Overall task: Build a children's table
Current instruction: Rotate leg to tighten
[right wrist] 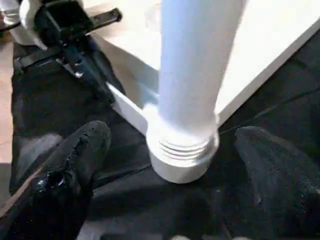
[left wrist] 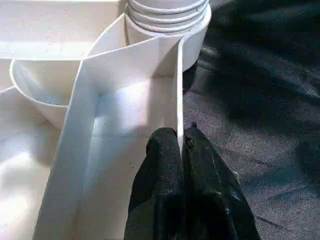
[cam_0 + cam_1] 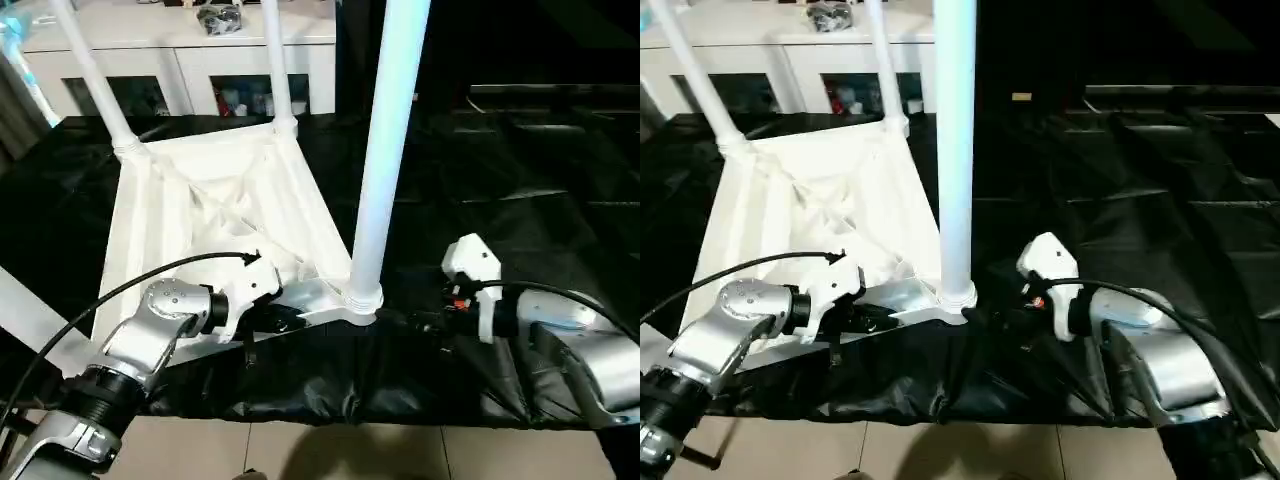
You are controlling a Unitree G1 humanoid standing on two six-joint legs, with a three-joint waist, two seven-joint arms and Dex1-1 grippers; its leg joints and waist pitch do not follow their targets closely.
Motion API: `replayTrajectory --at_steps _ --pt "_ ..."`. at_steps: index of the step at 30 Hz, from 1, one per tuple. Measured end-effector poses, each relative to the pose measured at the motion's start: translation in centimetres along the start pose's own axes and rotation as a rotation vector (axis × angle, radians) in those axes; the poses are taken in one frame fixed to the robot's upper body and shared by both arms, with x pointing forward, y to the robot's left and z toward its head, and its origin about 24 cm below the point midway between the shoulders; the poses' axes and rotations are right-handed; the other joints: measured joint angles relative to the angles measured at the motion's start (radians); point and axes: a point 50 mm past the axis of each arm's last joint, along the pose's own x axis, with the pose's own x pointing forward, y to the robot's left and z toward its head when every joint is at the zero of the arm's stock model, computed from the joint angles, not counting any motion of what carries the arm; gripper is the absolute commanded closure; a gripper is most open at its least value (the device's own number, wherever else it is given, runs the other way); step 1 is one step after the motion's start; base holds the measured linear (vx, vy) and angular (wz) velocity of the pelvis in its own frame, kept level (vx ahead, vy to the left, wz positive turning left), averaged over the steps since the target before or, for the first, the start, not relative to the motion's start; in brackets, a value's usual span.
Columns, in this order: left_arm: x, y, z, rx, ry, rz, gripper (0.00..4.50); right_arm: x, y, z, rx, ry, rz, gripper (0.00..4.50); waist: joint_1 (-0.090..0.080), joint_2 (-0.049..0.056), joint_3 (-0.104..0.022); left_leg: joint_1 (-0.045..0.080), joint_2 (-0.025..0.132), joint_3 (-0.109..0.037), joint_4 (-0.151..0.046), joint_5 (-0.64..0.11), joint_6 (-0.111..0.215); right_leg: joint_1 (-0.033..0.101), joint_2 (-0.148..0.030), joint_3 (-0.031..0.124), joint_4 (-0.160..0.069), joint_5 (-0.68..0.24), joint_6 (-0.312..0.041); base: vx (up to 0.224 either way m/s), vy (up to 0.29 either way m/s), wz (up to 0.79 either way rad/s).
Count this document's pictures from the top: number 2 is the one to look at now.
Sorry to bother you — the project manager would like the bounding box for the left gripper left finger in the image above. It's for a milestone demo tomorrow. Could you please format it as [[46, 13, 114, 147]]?
[[123, 126, 186, 240]]

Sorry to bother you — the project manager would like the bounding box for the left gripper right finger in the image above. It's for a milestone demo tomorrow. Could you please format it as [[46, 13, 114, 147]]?
[[182, 121, 261, 240]]

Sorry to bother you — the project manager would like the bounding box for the white plastic table top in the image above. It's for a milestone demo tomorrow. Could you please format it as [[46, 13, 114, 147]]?
[[0, 0, 213, 240]]

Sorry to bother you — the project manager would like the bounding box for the white plastic table leg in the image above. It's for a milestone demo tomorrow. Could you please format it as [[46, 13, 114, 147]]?
[[124, 0, 212, 35]]

